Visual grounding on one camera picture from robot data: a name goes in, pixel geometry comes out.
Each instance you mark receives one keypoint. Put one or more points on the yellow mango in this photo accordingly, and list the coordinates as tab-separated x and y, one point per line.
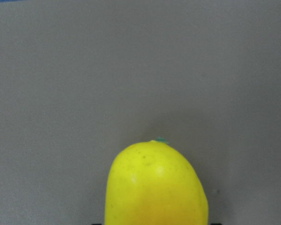
151	183

